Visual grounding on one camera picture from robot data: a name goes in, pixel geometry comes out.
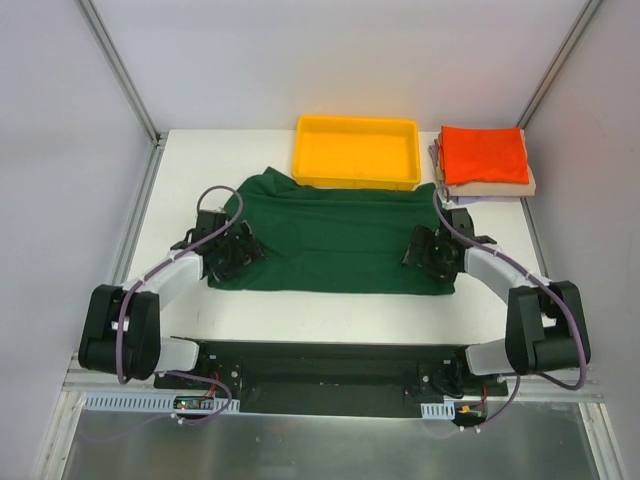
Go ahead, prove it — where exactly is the green t-shirt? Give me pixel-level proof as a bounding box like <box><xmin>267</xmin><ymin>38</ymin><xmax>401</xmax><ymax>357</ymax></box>
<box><xmin>207</xmin><ymin>168</ymin><xmax>455</xmax><ymax>296</ymax></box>

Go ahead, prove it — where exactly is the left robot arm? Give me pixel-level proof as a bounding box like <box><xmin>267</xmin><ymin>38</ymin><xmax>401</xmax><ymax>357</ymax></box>
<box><xmin>78</xmin><ymin>213</ymin><xmax>265</xmax><ymax>389</ymax></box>

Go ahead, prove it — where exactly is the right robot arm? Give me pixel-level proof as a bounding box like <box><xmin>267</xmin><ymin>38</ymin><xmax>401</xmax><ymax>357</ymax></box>
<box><xmin>403</xmin><ymin>225</ymin><xmax>590</xmax><ymax>395</ymax></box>

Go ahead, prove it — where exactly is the yellow plastic tray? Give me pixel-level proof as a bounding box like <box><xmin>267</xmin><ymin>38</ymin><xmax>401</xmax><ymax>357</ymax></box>
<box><xmin>291</xmin><ymin>115</ymin><xmax>422</xmax><ymax>191</ymax></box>

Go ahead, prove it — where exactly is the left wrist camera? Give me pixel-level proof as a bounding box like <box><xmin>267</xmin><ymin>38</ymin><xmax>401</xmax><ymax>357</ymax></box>
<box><xmin>191</xmin><ymin>210</ymin><xmax>229</xmax><ymax>243</ymax></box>

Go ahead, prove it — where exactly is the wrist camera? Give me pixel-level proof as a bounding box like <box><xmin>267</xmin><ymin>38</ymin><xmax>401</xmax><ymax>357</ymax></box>
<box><xmin>442</xmin><ymin>208</ymin><xmax>475</xmax><ymax>238</ymax></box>
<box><xmin>191</xmin><ymin>210</ymin><xmax>229</xmax><ymax>243</ymax></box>

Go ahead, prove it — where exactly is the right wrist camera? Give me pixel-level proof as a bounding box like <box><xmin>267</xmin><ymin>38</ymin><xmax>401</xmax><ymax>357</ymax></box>
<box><xmin>442</xmin><ymin>208</ymin><xmax>475</xmax><ymax>238</ymax></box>

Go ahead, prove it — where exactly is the left aluminium frame post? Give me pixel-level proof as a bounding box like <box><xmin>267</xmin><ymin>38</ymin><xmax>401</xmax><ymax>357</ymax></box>
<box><xmin>75</xmin><ymin>0</ymin><xmax>162</xmax><ymax>146</ymax></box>

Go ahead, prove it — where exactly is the aluminium frame post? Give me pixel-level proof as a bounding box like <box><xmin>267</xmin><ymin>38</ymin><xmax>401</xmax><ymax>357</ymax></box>
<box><xmin>517</xmin><ymin>0</ymin><xmax>604</xmax><ymax>129</ymax></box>
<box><xmin>75</xmin><ymin>0</ymin><xmax>162</xmax><ymax>146</ymax></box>

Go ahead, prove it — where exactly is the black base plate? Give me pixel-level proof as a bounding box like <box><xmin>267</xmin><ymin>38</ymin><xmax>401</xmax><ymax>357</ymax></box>
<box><xmin>154</xmin><ymin>341</ymin><xmax>507</xmax><ymax>418</ymax></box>

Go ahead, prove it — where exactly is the right white cable duct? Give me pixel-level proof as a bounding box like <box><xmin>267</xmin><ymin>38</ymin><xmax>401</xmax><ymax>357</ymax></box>
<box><xmin>420</xmin><ymin>401</ymin><xmax>456</xmax><ymax>421</ymax></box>

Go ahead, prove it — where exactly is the white cable duct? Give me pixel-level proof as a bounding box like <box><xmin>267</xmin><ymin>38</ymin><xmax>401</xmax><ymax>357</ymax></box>
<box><xmin>84</xmin><ymin>392</ymin><xmax>240</xmax><ymax>415</ymax></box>
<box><xmin>420</xmin><ymin>401</ymin><xmax>456</xmax><ymax>421</ymax></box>

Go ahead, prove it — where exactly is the front aluminium rail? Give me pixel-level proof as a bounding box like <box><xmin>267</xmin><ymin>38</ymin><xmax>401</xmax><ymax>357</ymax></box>
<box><xmin>61</xmin><ymin>353</ymin><xmax>605</xmax><ymax>403</ymax></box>

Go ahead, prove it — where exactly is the left white cable duct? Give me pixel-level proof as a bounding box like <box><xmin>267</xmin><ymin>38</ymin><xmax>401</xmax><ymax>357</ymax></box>
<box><xmin>84</xmin><ymin>392</ymin><xmax>240</xmax><ymax>415</ymax></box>

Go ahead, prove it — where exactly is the right aluminium frame post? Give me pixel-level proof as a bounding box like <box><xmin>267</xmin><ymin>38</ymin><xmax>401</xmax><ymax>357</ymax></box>
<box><xmin>517</xmin><ymin>0</ymin><xmax>604</xmax><ymax>129</ymax></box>

